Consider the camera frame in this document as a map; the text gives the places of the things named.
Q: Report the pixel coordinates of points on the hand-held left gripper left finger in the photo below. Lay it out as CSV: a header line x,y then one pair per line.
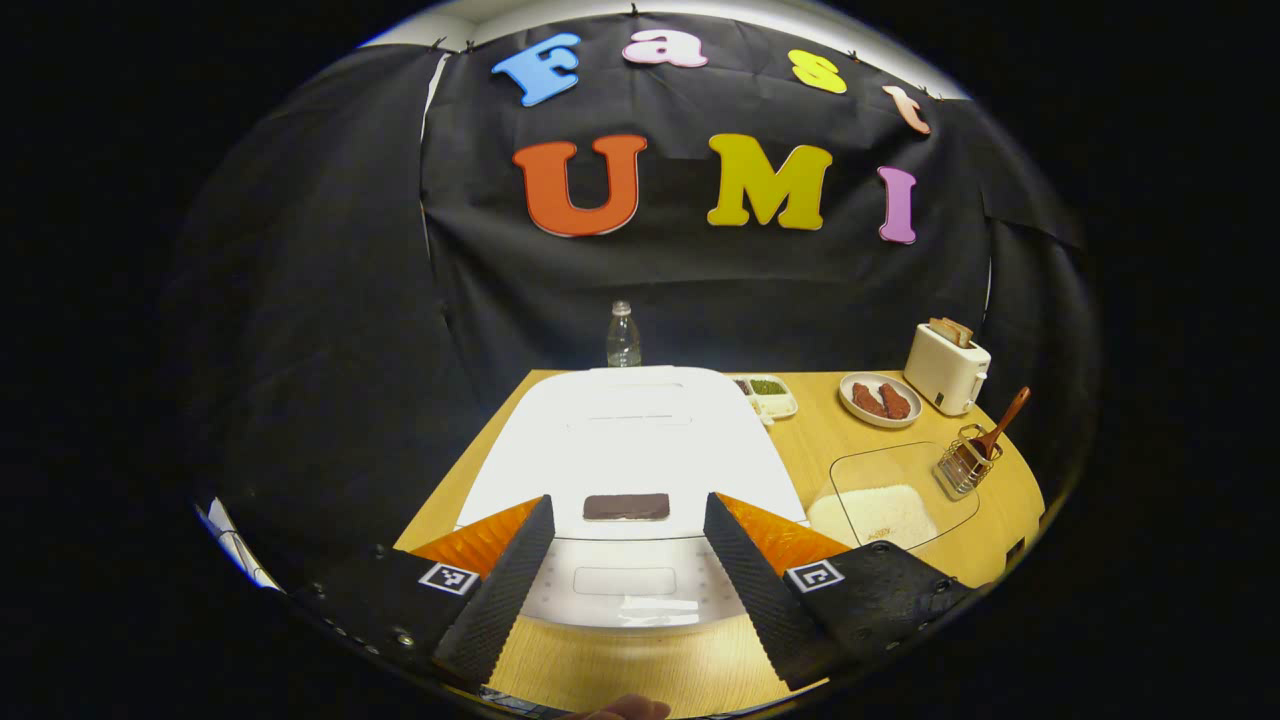
x,y
500,600

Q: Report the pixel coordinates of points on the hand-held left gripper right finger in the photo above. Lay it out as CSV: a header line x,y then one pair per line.
x,y
755,600

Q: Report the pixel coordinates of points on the clear glass rice tray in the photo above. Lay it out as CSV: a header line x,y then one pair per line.
x,y
900,465

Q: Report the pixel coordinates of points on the white rice cooker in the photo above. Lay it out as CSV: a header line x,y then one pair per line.
x,y
630,440

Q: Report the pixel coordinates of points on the brown wooden spoon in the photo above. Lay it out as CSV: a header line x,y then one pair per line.
x,y
1000,420

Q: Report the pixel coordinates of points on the white divided condiment dish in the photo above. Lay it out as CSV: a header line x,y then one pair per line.
x,y
770,400

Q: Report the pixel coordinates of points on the white round plate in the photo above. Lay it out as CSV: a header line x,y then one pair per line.
x,y
880,423

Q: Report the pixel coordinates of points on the brown meat piece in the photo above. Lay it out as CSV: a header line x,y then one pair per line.
x,y
896,402
866,400

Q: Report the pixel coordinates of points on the white toaster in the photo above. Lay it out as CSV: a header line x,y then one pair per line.
x,y
940,380

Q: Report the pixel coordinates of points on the black backdrop cloth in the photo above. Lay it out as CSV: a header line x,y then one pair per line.
x,y
700,290

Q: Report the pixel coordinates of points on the toast slice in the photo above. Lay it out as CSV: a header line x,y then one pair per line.
x,y
963,334
942,330

